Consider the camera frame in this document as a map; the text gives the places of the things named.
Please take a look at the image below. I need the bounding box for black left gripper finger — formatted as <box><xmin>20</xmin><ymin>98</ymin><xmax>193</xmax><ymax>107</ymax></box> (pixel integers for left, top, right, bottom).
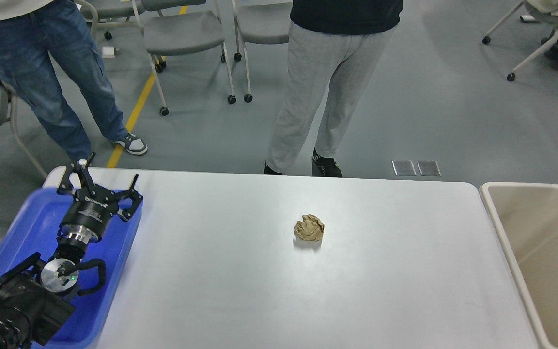
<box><xmin>104</xmin><ymin>174</ymin><xmax>143</xmax><ymax>222</ymax></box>
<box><xmin>57</xmin><ymin>153</ymin><xmax>97</xmax><ymax>195</ymax></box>

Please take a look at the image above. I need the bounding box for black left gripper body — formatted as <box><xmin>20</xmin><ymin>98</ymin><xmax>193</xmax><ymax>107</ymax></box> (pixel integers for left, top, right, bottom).
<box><xmin>60</xmin><ymin>186</ymin><xmax>115</xmax><ymax>241</ymax></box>

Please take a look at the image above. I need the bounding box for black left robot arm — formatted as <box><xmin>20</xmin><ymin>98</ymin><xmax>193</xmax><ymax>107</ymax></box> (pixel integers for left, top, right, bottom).
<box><xmin>0</xmin><ymin>160</ymin><xmax>143</xmax><ymax>349</ymax></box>

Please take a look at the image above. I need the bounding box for blue plastic tray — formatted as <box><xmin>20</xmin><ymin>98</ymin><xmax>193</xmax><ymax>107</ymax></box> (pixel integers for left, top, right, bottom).
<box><xmin>0</xmin><ymin>188</ymin><xmax>141</xmax><ymax>349</ymax></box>

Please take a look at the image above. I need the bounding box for person in blue jeans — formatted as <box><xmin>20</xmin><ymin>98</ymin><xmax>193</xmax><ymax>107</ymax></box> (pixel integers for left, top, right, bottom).
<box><xmin>0</xmin><ymin>0</ymin><xmax>148</xmax><ymax>161</ymax></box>

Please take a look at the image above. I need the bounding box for grey chair top left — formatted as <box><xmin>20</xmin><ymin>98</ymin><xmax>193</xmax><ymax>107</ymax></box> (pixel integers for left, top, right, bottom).
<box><xmin>75</xmin><ymin>0</ymin><xmax>145</xmax><ymax>39</ymax></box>

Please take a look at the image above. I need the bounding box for grey chair centre left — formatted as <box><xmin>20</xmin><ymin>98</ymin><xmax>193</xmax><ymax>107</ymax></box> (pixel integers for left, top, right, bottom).
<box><xmin>131</xmin><ymin>0</ymin><xmax>236</xmax><ymax>116</ymax></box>

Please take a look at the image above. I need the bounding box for crumpled brown paper ball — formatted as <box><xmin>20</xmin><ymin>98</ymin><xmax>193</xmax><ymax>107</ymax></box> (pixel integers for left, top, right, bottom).
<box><xmin>293</xmin><ymin>214</ymin><xmax>324</xmax><ymax>241</ymax></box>

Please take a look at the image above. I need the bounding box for person in grey sweatpants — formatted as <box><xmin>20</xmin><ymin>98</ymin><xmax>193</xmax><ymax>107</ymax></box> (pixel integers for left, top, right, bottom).
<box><xmin>263</xmin><ymin>0</ymin><xmax>403</xmax><ymax>177</ymax></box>

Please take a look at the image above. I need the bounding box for left metal floor plate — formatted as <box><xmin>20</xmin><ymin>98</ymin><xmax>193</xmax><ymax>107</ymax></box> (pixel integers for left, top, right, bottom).
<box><xmin>392</xmin><ymin>160</ymin><xmax>417</xmax><ymax>177</ymax></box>

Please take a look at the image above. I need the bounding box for metal floor plate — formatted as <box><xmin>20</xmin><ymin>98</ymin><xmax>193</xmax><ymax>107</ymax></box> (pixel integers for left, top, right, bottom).
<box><xmin>417</xmin><ymin>160</ymin><xmax>442</xmax><ymax>177</ymax></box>
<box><xmin>392</xmin><ymin>160</ymin><xmax>417</xmax><ymax>177</ymax></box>

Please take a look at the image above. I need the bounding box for right metal floor plate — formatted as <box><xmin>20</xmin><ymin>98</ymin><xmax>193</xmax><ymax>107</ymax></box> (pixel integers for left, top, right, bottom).
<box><xmin>417</xmin><ymin>160</ymin><xmax>442</xmax><ymax>177</ymax></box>

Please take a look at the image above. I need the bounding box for beige plastic bin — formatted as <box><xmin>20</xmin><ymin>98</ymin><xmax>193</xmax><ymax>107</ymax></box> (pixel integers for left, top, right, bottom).
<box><xmin>480</xmin><ymin>182</ymin><xmax>558</xmax><ymax>349</ymax></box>

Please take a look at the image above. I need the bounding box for white chair top right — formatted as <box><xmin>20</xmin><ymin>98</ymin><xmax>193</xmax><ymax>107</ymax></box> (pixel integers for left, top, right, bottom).
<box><xmin>482</xmin><ymin>0</ymin><xmax>558</xmax><ymax>82</ymax></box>

